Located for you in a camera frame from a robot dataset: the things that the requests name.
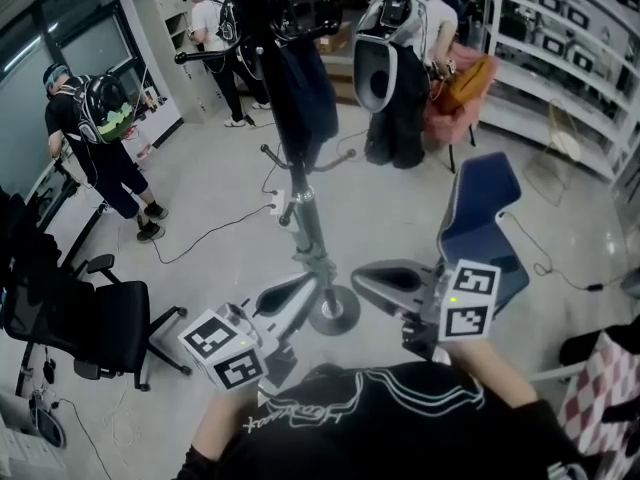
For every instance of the person's left forearm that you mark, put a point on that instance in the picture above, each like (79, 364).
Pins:
(225, 423)

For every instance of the black coat rack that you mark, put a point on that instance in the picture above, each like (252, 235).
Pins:
(306, 223)

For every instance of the dark round disc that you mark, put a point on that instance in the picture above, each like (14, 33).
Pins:
(47, 423)

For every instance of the small red white bucket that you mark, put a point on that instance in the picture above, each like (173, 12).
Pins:
(144, 152)

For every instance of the person's right forearm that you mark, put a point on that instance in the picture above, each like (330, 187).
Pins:
(495, 373)

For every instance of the cardboard box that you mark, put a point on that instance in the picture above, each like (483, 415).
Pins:
(332, 38)

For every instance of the grey lockers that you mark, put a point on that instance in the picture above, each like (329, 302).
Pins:
(175, 43)

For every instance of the person's black t-shirt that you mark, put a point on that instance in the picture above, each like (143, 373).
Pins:
(400, 428)

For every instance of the white boxes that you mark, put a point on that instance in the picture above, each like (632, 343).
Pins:
(25, 448)

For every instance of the white power strip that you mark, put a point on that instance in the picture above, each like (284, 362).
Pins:
(278, 203)

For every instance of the blue chair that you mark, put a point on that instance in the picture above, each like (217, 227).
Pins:
(480, 193)

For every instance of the white metal shelf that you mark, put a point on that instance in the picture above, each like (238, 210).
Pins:
(515, 113)

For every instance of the black office chair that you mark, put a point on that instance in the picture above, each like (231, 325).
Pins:
(115, 318)

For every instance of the pink checkered cloth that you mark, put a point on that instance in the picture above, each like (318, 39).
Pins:
(595, 393)

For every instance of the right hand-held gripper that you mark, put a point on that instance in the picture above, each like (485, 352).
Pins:
(467, 303)

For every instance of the pink armchair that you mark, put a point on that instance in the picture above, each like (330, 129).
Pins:
(445, 123)

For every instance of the large glass window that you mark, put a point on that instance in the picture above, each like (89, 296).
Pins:
(95, 48)

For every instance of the row of printed storage boxes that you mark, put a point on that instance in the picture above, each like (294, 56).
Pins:
(565, 23)

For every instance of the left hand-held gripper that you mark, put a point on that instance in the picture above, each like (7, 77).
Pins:
(225, 348)

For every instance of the dark navy garment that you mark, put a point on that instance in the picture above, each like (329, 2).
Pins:
(310, 93)

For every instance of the black phone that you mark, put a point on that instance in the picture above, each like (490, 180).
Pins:
(507, 264)

